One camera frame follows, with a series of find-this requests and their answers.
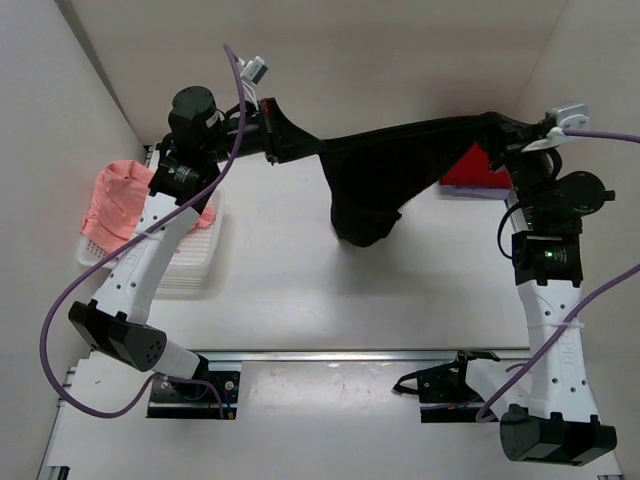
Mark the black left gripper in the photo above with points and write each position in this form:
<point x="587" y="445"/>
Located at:
<point x="270" y="131"/>

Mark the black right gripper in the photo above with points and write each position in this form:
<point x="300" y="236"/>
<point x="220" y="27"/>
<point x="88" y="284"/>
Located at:
<point x="507" y="133"/>

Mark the black t-shirt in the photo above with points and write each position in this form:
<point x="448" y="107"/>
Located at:
<point x="372" y="175"/>

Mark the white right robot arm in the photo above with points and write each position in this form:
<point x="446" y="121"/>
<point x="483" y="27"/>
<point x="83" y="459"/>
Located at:
<point x="545" y="408"/>

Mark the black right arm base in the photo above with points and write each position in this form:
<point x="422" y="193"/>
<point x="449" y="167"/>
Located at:
<point x="443" y="392"/>

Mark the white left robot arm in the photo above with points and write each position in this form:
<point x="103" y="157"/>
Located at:
<point x="114" y="321"/>

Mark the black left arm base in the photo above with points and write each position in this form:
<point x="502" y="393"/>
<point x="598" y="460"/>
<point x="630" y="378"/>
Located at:
<point x="215" y="398"/>

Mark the red folded t-shirt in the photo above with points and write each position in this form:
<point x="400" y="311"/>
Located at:
<point x="473" y="171"/>

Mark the lavender folded t-shirt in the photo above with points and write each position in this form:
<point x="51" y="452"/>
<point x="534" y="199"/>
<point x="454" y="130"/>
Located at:
<point x="474" y="192"/>

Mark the white plastic basket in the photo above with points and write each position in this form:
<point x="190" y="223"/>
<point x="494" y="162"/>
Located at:
<point x="191" y="263"/>

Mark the pink t-shirt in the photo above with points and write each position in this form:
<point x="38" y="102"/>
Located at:
<point x="117" y="204"/>

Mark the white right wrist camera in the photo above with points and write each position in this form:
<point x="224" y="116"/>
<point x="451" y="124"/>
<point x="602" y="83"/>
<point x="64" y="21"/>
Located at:
<point x="549" y="132"/>

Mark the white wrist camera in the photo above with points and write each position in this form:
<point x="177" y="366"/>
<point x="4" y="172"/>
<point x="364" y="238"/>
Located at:
<point x="549" y="132"/>
<point x="252" y="72"/>

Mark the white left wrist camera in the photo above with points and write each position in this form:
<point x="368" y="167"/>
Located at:
<point x="252" y="72"/>

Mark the aluminium table rail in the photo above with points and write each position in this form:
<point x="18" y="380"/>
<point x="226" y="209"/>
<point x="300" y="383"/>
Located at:
<point x="328" y="356"/>

